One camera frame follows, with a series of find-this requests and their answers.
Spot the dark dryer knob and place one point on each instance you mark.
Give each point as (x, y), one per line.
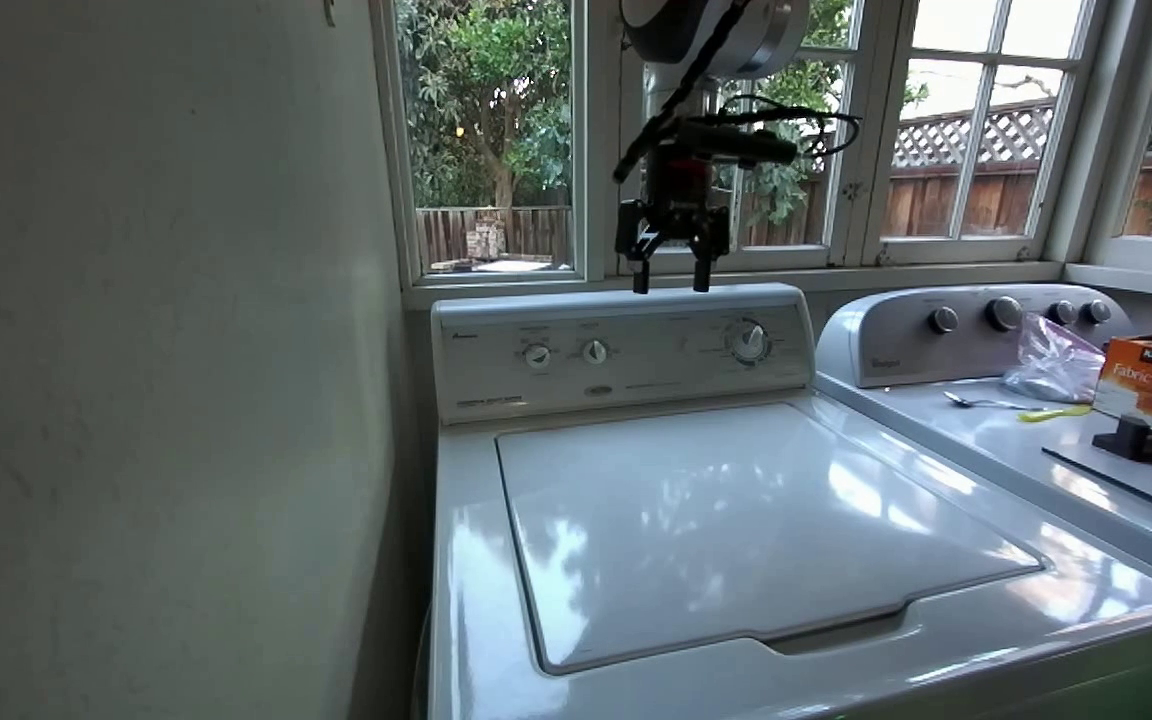
(1001, 313)
(1062, 313)
(940, 323)
(1095, 313)

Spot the clear plastic bag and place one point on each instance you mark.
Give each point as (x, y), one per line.
(1048, 356)

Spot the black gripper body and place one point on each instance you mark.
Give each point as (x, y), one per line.
(682, 200)

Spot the white washing machine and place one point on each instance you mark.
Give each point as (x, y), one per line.
(468, 563)

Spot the lattice fence outside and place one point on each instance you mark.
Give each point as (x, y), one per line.
(1001, 135)

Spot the small white plastic piece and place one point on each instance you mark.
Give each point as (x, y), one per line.
(964, 397)

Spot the yellow small item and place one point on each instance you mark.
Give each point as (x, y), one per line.
(1055, 414)

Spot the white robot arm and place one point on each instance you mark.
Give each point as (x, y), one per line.
(736, 26)

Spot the white dryer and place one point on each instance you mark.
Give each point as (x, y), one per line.
(977, 442)

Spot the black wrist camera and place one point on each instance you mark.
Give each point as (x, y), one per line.
(742, 146)

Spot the wooden fence outside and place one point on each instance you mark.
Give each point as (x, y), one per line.
(441, 233)

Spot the large washer dial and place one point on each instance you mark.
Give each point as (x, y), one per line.
(755, 340)

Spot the green tree outside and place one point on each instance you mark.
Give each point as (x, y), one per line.
(481, 93)

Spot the white washer lid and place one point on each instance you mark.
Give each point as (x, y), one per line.
(736, 535)

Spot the small wall hook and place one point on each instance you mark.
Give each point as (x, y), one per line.
(326, 11)

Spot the small washer knob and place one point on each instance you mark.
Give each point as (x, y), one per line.
(537, 356)
(595, 351)

